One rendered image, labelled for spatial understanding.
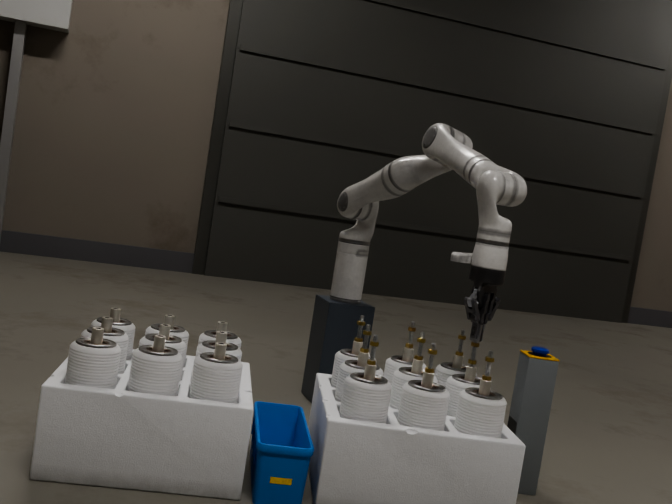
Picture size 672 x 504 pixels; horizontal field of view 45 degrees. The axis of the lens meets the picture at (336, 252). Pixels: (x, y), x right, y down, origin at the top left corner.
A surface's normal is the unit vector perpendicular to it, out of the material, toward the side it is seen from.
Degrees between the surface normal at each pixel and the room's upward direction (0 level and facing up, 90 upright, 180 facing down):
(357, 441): 90
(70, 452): 90
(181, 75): 90
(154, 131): 90
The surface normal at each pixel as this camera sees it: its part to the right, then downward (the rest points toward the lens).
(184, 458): 0.12, 0.09
